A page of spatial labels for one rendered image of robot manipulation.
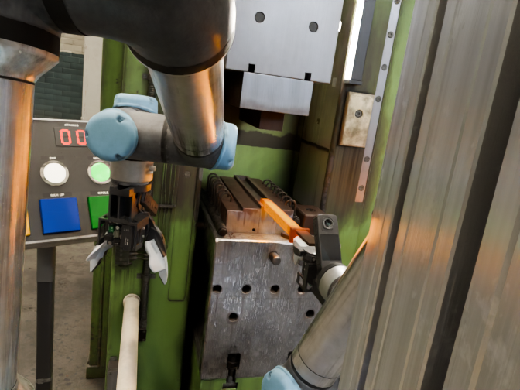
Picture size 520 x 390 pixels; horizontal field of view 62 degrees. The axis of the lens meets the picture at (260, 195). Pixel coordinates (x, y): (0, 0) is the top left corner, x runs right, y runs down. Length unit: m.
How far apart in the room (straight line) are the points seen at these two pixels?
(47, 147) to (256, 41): 0.58
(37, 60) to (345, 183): 1.25
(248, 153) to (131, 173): 0.98
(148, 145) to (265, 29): 0.63
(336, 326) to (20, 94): 0.45
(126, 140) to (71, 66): 6.74
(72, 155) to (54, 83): 6.38
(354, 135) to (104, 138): 0.95
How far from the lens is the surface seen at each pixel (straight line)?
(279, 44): 1.22
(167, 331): 1.55
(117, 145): 0.66
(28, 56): 0.34
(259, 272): 1.27
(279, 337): 1.40
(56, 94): 7.45
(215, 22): 0.35
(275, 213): 1.17
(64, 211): 1.03
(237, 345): 1.37
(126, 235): 0.80
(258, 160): 1.73
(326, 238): 0.88
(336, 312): 0.59
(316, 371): 0.66
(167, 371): 1.64
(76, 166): 1.07
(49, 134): 1.08
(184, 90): 0.43
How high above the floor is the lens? 1.32
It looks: 13 degrees down
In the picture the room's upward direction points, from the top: 8 degrees clockwise
